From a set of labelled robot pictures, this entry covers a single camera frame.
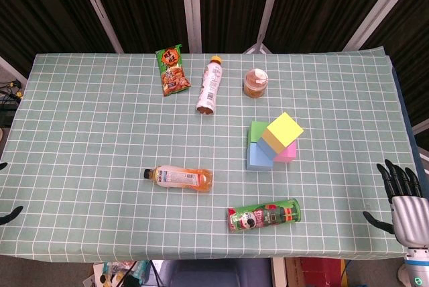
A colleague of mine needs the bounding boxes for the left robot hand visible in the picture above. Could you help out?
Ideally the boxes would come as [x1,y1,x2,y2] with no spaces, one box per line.
[0,161,24,227]

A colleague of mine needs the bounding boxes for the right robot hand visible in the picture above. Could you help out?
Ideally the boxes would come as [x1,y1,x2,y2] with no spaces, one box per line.
[363,159,429,250]

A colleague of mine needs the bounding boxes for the pink cube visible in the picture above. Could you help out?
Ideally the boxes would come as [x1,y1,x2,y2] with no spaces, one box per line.
[273,139,298,164]

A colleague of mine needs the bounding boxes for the yellow cube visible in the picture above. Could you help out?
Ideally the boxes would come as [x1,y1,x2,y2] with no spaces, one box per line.
[261,111,305,158]

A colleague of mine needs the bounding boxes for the blue cube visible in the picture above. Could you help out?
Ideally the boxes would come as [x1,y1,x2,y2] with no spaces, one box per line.
[256,136,276,161]
[246,141,275,171]

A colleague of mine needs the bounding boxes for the green cube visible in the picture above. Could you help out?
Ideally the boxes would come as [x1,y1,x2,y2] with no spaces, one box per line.
[248,121,269,144]

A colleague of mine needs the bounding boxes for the red box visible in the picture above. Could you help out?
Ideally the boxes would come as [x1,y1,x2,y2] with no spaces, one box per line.
[299,257,343,287]

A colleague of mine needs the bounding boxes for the green checked tablecloth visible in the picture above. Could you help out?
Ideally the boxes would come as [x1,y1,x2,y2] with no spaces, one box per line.
[0,44,420,264]

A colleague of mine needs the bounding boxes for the brown cardboard box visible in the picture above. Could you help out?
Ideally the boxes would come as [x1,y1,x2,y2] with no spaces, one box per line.
[284,258,304,287]

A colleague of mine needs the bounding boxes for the white table leg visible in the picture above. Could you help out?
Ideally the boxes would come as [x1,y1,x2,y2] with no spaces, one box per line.
[270,257,288,287]

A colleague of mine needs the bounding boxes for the green Pringles can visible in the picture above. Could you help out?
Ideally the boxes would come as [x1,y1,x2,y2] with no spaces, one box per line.
[227,198,302,234]

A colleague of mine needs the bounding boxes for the orange drink bottle black cap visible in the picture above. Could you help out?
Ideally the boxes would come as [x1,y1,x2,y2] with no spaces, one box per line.
[143,165,214,194]

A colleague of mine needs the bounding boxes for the dark blue chair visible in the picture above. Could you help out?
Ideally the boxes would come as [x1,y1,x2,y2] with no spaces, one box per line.
[160,260,273,287]

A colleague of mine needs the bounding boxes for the clear jar of rubber bands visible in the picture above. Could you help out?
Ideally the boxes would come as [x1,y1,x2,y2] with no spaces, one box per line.
[243,68,269,99]

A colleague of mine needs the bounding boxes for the green snack bag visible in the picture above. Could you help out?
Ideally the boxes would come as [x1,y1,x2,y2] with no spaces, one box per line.
[155,44,192,97]

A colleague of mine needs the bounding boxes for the white bottle orange cap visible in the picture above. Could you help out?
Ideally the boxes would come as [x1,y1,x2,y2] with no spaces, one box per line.
[196,55,225,115]

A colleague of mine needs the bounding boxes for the tangled cables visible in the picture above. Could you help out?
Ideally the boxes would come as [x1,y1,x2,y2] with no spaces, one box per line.
[0,78,26,127]

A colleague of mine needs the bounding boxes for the white frame post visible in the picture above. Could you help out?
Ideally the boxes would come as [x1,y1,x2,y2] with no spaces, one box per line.
[72,0,124,54]
[341,0,412,52]
[180,0,204,54]
[243,0,286,55]

